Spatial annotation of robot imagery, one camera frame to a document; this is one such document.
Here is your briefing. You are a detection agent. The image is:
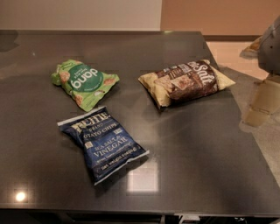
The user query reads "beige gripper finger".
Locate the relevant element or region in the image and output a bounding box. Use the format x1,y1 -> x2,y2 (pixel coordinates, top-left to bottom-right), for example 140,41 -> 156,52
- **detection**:
243,73 -> 280,127

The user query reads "blue chip bag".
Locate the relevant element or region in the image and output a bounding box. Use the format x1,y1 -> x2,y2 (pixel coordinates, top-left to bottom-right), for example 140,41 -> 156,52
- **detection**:
58,107 -> 150,185

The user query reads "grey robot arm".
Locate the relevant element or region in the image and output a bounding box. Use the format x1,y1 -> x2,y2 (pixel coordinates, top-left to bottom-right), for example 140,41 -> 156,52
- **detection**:
243,16 -> 280,127

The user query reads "snack bag in background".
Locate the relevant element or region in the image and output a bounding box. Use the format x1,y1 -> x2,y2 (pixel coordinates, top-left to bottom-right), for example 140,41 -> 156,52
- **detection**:
240,37 -> 262,58

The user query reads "brown chip bag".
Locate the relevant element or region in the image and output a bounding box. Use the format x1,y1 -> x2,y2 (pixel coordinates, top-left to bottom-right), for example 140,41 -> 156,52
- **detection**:
138,59 -> 235,108

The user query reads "green dang chip bag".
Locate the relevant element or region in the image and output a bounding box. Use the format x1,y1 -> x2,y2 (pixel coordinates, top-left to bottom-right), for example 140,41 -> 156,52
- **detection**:
51,59 -> 119,112

